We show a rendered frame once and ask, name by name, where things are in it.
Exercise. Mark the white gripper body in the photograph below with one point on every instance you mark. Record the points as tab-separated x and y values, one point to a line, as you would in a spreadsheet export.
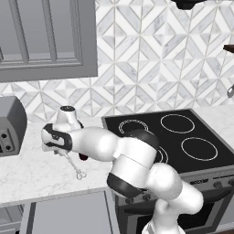
48	143

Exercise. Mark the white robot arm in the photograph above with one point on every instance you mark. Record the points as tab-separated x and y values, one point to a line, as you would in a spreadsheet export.
134	158

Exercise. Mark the small red round object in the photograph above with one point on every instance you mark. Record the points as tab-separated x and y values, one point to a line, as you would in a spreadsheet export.
83	157

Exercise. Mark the grey toaster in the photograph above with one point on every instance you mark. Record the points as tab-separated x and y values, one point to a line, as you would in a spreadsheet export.
10	125

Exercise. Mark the grey base cupboard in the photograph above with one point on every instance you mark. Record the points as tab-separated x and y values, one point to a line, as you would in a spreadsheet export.
9	219

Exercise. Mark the dark oven knob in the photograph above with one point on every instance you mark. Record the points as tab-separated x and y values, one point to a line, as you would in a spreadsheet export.
231	182
217	184
146	197
129	200

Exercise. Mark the black glass hob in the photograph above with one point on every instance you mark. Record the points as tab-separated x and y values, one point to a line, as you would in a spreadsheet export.
195	131

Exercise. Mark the grey oven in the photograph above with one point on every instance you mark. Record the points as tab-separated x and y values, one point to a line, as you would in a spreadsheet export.
210	178

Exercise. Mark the dark oven door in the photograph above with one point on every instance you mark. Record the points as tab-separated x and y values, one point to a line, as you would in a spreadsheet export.
214	214

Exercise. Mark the silver hanging ladle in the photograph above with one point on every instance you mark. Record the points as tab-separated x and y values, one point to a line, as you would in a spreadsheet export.
231	91

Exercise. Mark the black range hood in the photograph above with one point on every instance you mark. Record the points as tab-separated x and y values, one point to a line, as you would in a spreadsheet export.
189	3

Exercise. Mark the grey wall cupboard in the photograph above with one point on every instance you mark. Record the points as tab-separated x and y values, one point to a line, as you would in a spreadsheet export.
45	36

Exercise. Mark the brown wall shelf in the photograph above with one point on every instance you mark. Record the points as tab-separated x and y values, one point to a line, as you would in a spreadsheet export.
230	48

